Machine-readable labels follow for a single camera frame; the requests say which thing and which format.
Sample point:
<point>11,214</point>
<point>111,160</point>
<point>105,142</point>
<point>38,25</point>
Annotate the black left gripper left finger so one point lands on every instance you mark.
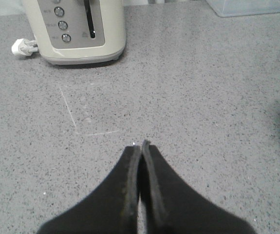
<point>112,208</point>

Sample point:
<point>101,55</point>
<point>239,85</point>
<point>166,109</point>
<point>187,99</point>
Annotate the cream toaster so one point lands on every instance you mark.
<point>70,32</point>

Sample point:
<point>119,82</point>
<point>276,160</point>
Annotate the white power plug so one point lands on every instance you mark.
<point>24,47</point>

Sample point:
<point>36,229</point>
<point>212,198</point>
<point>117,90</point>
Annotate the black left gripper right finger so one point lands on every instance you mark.
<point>173,207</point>

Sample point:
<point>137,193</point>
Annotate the clear plastic food container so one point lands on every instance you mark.
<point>233,8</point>

